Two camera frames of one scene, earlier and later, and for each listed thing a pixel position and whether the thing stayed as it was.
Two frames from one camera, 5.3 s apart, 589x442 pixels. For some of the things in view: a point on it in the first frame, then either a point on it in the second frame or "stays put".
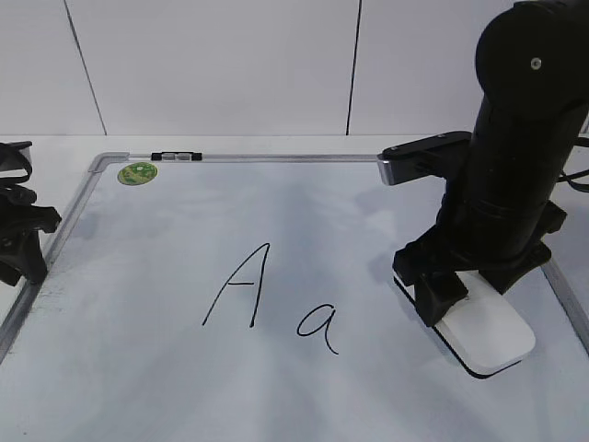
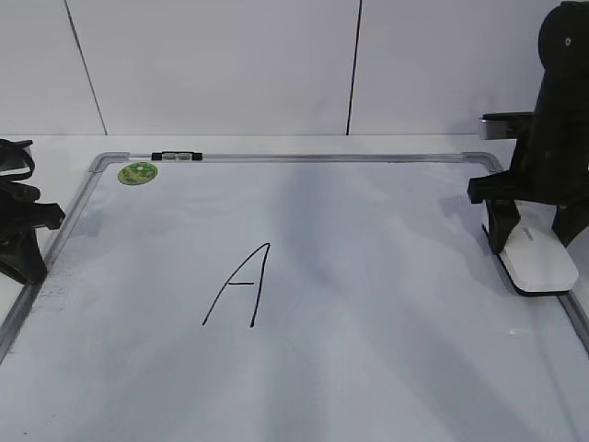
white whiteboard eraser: [488, 332] to [536, 259]
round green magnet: [136, 173] stays put
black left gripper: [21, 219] stays put
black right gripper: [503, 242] to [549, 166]
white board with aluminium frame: [251, 297] stays put
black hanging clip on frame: [177, 156] stays put
